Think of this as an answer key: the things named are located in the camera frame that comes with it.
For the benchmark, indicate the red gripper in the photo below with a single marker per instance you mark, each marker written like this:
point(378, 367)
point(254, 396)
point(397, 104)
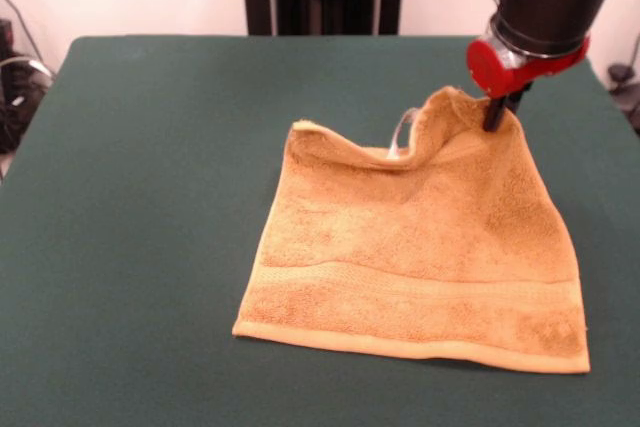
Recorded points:
point(492, 72)

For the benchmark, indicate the yellow terry towel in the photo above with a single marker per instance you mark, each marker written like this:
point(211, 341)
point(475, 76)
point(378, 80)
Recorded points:
point(400, 257)

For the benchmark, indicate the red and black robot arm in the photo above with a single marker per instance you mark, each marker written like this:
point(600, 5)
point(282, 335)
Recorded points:
point(545, 2)

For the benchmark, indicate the black stand foot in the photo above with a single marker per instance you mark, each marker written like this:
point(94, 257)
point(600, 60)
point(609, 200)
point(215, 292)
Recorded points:
point(622, 74)

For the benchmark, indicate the dark green tablecloth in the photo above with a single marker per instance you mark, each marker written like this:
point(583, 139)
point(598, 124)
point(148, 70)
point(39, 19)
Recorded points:
point(125, 272)

